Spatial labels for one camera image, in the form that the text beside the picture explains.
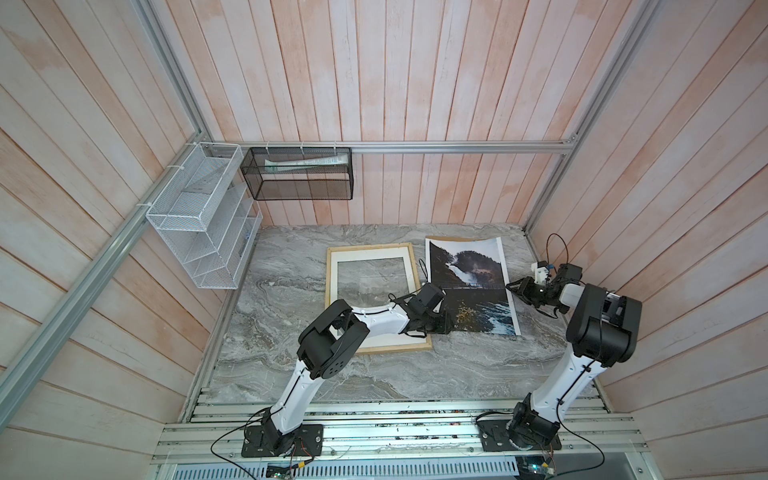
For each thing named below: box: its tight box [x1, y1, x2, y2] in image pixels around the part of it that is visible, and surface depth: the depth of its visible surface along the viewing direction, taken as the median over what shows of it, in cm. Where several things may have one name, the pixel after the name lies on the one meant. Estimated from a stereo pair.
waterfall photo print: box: [425, 236, 521, 336], surface depth 106 cm
